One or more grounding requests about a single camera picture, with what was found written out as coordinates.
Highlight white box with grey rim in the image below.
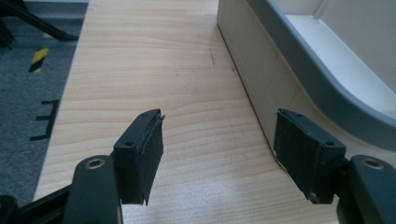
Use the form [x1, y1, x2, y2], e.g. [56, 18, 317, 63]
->
[216, 0, 396, 173]

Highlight black floor tape mark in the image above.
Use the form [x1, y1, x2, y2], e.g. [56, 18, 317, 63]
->
[29, 98, 61, 142]

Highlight black stand legs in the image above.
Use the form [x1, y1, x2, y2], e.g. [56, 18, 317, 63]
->
[0, 0, 79, 49]

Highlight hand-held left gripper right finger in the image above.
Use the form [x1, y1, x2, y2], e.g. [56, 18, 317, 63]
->
[273, 107, 396, 224]

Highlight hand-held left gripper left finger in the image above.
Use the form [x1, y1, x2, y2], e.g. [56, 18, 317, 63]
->
[62, 108, 165, 224]

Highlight yellow black striped floor tape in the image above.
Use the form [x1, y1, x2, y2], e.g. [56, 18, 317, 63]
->
[28, 32, 54, 75]

